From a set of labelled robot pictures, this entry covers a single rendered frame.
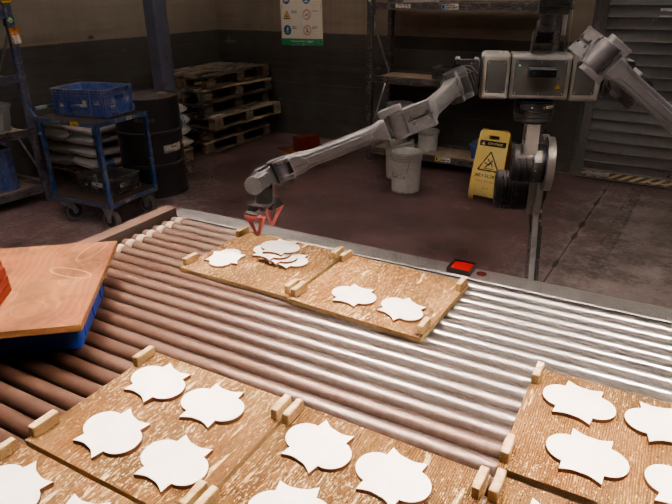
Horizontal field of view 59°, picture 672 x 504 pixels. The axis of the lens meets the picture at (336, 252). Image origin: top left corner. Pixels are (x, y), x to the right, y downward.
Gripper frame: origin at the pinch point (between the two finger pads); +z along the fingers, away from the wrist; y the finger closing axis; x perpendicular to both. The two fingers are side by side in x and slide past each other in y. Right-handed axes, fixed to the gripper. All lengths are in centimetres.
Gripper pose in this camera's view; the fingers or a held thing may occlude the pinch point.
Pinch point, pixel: (264, 228)
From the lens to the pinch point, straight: 192.2
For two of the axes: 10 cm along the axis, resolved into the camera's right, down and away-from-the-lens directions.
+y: 3.9, -3.7, 8.4
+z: -0.2, 9.1, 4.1
